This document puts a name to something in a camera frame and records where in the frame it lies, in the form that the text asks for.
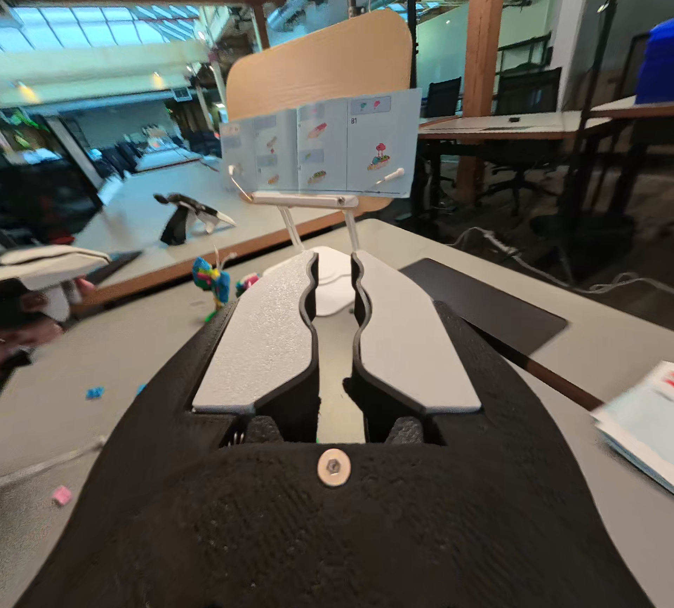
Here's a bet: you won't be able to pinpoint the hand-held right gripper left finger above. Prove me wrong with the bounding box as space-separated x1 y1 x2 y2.
191 251 321 430

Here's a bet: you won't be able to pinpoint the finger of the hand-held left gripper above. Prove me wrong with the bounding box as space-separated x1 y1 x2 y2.
0 245 144 290

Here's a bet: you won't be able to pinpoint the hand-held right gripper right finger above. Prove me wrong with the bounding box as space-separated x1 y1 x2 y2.
342 250 482 441

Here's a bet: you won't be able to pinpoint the colourful lego model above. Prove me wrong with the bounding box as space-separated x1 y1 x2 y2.
191 245 238 324

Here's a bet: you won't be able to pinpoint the lego instruction booklet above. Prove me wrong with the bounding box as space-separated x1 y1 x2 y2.
220 88 423 198

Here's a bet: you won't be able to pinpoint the black table mat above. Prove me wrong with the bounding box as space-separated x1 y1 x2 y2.
398 258 568 356

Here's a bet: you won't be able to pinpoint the white book stand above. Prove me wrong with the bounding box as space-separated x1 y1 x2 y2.
227 165 406 317

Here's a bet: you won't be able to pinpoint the wood-edged grey table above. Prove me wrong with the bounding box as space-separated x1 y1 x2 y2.
68 158 364 303

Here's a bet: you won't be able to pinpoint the black and white device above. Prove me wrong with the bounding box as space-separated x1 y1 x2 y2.
153 192 238 246

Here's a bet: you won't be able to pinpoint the grey office desk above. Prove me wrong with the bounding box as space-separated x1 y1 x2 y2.
416 110 593 209

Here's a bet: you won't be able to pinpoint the stack of paper booklets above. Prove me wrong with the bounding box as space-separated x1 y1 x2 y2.
590 361 674 494

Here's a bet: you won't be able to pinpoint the black office chair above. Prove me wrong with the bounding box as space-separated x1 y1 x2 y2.
495 67 563 214
424 77 463 119

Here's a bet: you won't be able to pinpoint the wooden chair back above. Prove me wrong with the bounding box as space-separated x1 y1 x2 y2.
225 9 414 214

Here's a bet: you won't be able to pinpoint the wooden pillar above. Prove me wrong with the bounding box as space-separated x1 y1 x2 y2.
455 0 510 203

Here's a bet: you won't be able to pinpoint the thin black pole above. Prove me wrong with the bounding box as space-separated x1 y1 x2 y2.
404 0 420 90

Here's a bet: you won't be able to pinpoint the black light stand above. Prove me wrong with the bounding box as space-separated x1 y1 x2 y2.
529 0 664 282

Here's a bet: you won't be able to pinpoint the blue plastic bin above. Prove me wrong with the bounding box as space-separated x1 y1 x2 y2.
634 18 674 106

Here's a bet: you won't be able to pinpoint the floor cables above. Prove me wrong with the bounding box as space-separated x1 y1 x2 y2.
448 226 674 298

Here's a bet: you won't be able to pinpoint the white cable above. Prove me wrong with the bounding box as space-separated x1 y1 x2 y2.
0 437 108 488

